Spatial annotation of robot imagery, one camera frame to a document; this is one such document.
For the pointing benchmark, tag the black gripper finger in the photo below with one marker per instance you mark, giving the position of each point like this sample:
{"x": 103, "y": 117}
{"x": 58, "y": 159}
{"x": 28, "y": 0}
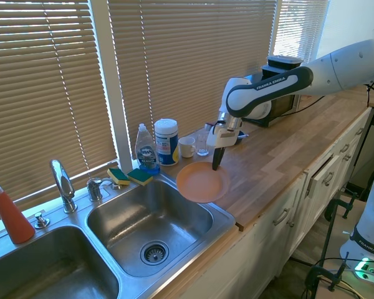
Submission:
{"x": 216, "y": 160}
{"x": 223, "y": 153}

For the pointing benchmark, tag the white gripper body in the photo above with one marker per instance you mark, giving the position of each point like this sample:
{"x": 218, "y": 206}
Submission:
{"x": 224, "y": 138}

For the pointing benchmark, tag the orange plastic plate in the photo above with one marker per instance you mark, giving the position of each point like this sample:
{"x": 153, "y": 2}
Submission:
{"x": 199, "y": 183}

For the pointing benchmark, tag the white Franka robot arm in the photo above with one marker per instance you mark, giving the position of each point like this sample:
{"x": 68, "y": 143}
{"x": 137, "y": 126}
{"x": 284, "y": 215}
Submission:
{"x": 330, "y": 71}

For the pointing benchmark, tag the white ceramic mug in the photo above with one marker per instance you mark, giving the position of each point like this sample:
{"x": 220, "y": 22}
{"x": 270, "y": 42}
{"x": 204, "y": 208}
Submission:
{"x": 186, "y": 148}

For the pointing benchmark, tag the stainless steel double sink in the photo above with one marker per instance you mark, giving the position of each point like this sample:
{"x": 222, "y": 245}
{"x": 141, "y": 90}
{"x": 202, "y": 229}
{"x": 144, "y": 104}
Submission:
{"x": 162, "y": 218}

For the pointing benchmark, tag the metal sink drain strainer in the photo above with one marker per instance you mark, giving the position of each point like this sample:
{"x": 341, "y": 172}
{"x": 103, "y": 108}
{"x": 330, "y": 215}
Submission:
{"x": 154, "y": 252}

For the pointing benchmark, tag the chrome sink faucet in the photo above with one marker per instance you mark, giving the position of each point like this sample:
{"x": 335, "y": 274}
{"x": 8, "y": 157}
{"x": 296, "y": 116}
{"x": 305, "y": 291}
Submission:
{"x": 64, "y": 183}

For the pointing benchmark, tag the small chrome sink knob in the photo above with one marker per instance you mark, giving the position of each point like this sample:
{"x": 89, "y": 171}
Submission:
{"x": 42, "y": 221}

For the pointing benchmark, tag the dark blue bowl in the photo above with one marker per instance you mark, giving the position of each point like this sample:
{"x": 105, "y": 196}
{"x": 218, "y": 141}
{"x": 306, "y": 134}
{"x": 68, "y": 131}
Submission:
{"x": 240, "y": 138}

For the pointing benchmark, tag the clear drinking glass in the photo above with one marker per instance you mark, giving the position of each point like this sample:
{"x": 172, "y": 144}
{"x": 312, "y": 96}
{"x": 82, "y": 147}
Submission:
{"x": 202, "y": 146}

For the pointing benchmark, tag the Lysol wipes canister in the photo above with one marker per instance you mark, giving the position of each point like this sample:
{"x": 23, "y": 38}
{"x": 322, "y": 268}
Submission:
{"x": 165, "y": 143}

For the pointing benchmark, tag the black toaster oven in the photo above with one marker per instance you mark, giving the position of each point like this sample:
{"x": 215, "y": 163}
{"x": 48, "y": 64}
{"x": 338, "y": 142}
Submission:
{"x": 283, "y": 106}

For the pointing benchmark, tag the clear dish soap bottle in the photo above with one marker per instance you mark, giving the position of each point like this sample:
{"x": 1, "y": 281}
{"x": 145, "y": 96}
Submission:
{"x": 146, "y": 152}

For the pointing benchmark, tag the yellow green sponge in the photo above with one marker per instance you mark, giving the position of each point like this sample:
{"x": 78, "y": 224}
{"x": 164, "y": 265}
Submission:
{"x": 118, "y": 177}
{"x": 140, "y": 177}

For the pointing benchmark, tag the black lidded container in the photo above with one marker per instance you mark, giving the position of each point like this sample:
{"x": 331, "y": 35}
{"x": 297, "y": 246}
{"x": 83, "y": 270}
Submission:
{"x": 280, "y": 63}

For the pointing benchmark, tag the white kitchen cabinets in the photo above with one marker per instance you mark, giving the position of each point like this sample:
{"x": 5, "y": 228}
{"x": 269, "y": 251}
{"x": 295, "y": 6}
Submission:
{"x": 268, "y": 243}

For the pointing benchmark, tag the black metal clamp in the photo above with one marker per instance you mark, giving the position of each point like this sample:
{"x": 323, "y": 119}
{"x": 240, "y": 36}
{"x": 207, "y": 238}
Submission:
{"x": 318, "y": 272}
{"x": 346, "y": 204}

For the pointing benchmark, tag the narrow tan window blind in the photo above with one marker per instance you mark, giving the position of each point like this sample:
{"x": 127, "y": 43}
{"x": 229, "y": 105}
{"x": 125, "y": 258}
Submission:
{"x": 299, "y": 28}

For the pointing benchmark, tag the red spray bottle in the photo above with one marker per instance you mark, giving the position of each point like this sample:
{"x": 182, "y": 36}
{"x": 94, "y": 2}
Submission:
{"x": 12, "y": 218}

